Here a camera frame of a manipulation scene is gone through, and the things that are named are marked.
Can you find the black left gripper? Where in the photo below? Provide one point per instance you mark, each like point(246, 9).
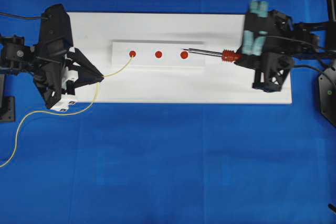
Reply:
point(57, 79)

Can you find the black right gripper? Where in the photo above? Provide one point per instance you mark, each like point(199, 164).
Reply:
point(271, 70)

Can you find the red handled soldering iron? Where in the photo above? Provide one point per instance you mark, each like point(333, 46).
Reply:
point(225, 55)

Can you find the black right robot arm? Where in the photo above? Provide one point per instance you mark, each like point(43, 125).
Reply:
point(302, 44)

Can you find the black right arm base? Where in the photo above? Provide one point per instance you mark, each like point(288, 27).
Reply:
point(327, 94)

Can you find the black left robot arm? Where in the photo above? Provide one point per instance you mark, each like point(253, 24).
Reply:
point(17, 57)

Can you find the left red dot mark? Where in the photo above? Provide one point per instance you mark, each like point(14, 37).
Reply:
point(132, 53)

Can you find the red dot mark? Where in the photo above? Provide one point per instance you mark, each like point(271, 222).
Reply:
point(132, 53)
point(184, 54)
point(158, 54)

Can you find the middle red dot mark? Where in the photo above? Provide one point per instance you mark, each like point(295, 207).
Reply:
point(158, 54)

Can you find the right red dot mark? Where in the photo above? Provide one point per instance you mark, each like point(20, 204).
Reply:
point(184, 54)

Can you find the white board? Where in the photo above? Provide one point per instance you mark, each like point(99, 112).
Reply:
point(217, 82)

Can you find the blue table cloth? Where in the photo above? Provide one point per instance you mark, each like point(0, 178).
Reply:
point(170, 163)

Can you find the black taped right wrist camera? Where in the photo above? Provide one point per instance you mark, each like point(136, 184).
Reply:
point(264, 30)

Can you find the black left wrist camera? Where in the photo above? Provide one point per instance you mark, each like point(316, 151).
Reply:
point(55, 35)

